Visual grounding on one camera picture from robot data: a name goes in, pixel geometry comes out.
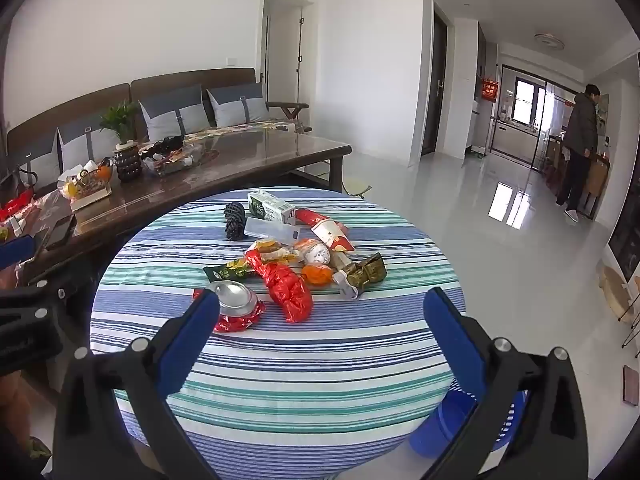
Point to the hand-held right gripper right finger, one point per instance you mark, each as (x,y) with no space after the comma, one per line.
(456,345)

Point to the clear plastic box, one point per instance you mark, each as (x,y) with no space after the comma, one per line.
(272,230)

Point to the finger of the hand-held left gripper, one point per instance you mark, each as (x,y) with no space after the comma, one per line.
(47,299)
(15,254)

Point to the red white snack packet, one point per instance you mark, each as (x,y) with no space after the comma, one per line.
(327,232)

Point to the dark wooden coffee table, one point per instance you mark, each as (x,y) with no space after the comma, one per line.
(250,157)

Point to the orange white snack packet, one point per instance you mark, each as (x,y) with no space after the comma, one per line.
(314,255)

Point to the striped round tablecloth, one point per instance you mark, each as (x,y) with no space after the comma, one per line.
(300,360)

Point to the green white milk carton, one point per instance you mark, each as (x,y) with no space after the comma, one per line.
(272,206)

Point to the red wall decoration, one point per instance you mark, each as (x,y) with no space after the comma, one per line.
(489,89)

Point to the black pinecone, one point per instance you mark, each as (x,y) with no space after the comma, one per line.
(235,221)

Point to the round beige floor pad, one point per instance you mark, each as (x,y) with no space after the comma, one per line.
(614,291)

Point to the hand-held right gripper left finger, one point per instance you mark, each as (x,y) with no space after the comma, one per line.
(189,342)

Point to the grey blue pillow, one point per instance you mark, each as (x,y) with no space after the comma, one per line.
(237,104)
(82,146)
(172,112)
(35,160)

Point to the glass fruit bowl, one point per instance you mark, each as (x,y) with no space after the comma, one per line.
(172,156)

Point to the potted plant in dark vase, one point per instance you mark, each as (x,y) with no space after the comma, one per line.
(125,160)

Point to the green gold foil wrapper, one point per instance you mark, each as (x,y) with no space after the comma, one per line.
(369,272)

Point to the yellow bread packet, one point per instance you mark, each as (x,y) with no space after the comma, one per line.
(270,252)

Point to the red plastic bag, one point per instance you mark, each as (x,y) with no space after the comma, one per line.
(289,292)

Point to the dark door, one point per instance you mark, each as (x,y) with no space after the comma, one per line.
(436,85)

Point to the green snack packet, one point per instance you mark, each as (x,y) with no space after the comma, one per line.
(226,273)

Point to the blue plastic basket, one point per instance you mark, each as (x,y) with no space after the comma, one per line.
(440,425)

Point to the white door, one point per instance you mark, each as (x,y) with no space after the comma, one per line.
(282,45)

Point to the dark wooden sofa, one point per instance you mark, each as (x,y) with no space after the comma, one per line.
(165,82)

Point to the black phone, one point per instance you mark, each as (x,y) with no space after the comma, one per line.
(60,231)

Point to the crushed red can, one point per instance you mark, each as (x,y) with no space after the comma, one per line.
(237,300)

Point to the brown floor mat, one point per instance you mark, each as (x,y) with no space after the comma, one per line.
(631,385)

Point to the round ceiling light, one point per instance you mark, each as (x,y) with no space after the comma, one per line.
(548,41)

